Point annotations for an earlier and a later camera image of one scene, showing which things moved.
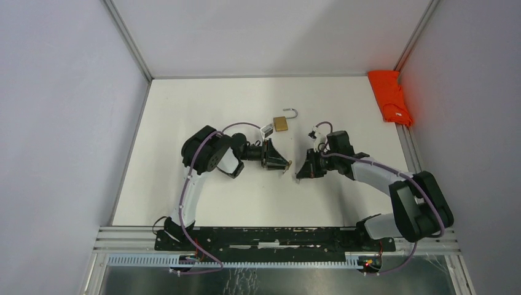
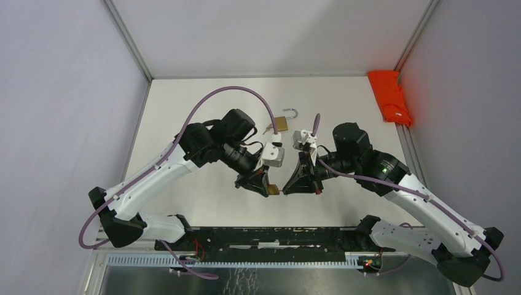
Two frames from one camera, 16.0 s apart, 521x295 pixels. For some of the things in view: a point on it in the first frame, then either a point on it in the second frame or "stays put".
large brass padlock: x=280 y=123 stays put
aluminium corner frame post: x=418 y=34 stays put
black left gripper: x=270 y=157 → x=255 y=180
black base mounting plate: x=273 y=244 stays put
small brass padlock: x=286 y=168 → x=273 y=189
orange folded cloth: x=389 y=98 stays put
